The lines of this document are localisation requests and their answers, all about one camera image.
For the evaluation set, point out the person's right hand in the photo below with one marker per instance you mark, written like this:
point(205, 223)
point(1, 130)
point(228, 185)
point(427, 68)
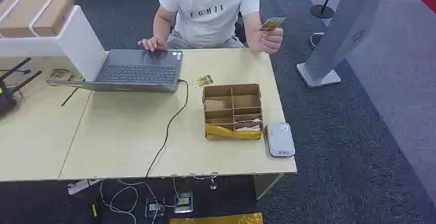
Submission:
point(153, 43)

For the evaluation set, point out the person's left hand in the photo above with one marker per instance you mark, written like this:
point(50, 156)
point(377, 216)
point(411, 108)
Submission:
point(272, 40)

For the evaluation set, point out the gold card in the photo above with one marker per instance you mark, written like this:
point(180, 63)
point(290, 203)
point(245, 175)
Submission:
point(271, 23)

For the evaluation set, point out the grey laptop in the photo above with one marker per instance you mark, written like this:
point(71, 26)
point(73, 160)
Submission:
point(139, 69)

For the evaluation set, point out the black chair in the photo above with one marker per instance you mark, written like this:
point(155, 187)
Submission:
point(240, 32)

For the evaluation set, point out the person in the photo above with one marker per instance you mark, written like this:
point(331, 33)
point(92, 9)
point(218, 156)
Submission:
point(207, 15)

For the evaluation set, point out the small gold cards stack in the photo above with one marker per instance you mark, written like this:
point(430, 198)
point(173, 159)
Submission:
point(203, 80)

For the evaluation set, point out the grey kiosk stand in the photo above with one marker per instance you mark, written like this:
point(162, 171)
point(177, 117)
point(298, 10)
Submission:
point(340, 32)

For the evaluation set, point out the white partition shelf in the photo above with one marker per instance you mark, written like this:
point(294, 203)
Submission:
point(78, 42)

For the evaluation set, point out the wooden box with compartments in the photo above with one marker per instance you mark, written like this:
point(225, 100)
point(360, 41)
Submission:
point(233, 112)

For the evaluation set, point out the pale cards stack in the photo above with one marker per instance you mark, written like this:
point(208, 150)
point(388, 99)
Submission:
point(248, 125)

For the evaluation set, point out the brown patterned pouch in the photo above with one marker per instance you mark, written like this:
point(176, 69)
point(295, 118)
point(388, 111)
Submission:
point(61, 75)

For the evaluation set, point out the black pen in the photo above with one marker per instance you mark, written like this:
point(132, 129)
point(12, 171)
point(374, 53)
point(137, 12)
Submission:
point(69, 97)

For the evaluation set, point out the white card reader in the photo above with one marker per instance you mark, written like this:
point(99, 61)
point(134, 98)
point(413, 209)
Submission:
point(280, 139)

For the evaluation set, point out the brown cardboard box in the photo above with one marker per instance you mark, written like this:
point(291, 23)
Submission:
point(34, 13)

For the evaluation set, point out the desk leg panel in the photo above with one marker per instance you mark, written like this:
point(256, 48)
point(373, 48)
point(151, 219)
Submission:
point(267, 183)

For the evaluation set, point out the black router with antennas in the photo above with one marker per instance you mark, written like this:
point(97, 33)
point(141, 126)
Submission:
point(6, 96)

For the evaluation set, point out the white power strip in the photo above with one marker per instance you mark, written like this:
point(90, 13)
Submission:
point(81, 185)

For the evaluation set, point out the steel floor socket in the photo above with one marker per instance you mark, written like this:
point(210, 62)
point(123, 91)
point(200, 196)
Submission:
point(183, 202)

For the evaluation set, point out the yellow foil bag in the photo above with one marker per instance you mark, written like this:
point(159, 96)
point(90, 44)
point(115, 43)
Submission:
point(218, 219)

